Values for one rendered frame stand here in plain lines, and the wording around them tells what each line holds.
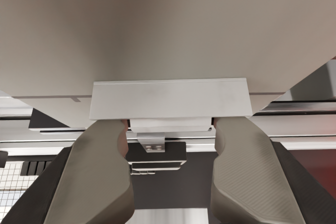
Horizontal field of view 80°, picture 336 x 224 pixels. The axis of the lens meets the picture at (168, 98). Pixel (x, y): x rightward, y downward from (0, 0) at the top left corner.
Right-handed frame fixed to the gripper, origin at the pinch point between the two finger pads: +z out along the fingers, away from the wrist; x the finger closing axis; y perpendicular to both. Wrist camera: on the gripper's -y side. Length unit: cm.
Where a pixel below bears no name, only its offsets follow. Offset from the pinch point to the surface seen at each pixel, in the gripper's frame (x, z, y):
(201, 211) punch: 2.7, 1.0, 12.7
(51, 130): -13.9, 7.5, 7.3
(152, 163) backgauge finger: -4.0, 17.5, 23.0
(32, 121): -14.9, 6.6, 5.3
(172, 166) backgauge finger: 0.0, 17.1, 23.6
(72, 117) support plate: -8.7, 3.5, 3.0
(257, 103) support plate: 6.6, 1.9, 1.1
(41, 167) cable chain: -37, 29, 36
